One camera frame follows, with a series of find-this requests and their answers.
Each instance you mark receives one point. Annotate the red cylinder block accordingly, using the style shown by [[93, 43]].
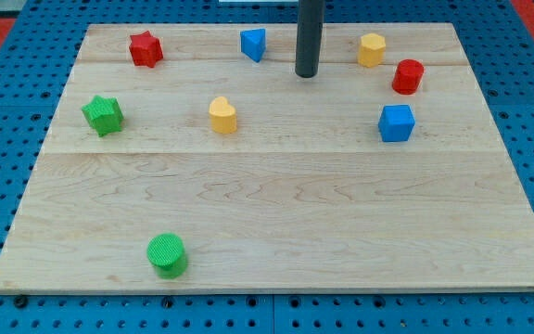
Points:
[[408, 76]]

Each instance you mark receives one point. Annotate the blue cube block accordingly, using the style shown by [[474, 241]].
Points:
[[396, 123]]

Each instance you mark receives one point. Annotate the yellow heart block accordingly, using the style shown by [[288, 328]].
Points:
[[222, 114]]

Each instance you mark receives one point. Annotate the light wooden board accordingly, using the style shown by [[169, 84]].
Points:
[[303, 198]]

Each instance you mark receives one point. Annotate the yellow hexagon block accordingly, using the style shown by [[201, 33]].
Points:
[[371, 50]]

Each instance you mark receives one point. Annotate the green cylinder block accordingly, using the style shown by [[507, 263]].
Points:
[[166, 253]]

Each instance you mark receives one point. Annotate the blue triangle block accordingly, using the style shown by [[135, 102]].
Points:
[[253, 43]]

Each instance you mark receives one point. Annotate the green star block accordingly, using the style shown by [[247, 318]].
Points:
[[104, 115]]

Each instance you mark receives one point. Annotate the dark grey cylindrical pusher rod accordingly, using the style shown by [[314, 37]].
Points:
[[309, 37]]

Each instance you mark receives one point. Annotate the red star block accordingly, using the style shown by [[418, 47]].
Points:
[[145, 49]]

